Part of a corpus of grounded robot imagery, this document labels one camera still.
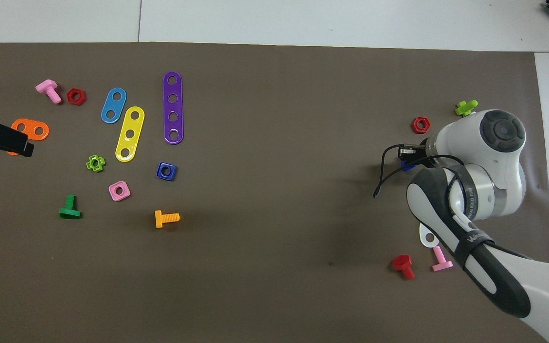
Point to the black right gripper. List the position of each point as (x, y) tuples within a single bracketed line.
[(426, 153)]

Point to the blue plastic bolt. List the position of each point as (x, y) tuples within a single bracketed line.
[(405, 166)]

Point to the blue square nut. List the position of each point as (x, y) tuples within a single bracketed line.
[(161, 176)]

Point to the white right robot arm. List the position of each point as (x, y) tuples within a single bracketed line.
[(484, 190)]

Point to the orange heart-shaped plate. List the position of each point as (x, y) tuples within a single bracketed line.
[(22, 125)]

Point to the red hex nut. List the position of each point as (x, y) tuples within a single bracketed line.
[(415, 128), (71, 100)]

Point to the pink plastic bolt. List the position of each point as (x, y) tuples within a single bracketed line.
[(48, 88), (442, 259)]

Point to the lime cross-head bolt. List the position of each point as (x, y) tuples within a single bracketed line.
[(465, 108)]

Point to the lime cross nut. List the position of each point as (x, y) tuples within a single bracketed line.
[(89, 166)]

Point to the green plastic bolt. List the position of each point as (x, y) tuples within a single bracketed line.
[(69, 209)]

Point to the white curved hole plate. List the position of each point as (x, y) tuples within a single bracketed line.
[(424, 242)]

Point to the blue two-hole plate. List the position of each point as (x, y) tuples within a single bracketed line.
[(114, 105)]

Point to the pink square nut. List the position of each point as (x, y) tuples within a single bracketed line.
[(113, 195)]

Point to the red plastic bolt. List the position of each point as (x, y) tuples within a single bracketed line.
[(403, 266)]

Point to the yellow three-hole plate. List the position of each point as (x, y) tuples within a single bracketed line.
[(133, 125)]

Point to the brown table mat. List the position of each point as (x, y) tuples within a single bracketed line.
[(274, 119)]

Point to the purple four-hole plate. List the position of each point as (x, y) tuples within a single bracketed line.
[(173, 107)]

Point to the orange plastic bolt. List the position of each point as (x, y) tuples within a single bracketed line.
[(167, 218)]

